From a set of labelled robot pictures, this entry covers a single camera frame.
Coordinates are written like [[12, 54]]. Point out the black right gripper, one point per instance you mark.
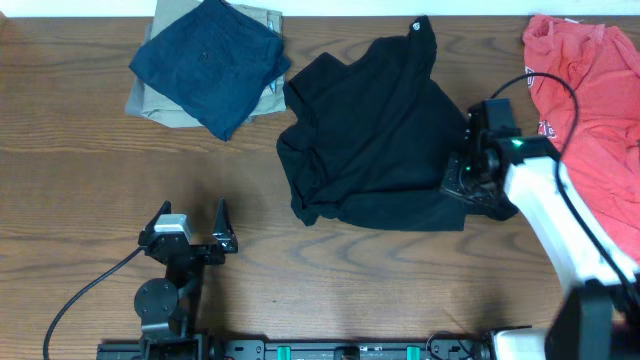
[[449, 182]]

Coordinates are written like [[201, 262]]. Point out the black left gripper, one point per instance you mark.
[[225, 236]]

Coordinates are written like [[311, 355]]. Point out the black t-shirt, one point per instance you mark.
[[372, 139]]

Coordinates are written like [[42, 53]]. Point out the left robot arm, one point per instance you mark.
[[167, 306]]

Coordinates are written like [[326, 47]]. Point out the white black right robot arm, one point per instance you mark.
[[599, 317]]

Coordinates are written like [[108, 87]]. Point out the red t-shirt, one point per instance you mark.
[[584, 82]]

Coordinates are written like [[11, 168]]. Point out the folded navy blue shorts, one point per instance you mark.
[[214, 62]]

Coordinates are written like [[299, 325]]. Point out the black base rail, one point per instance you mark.
[[438, 347]]

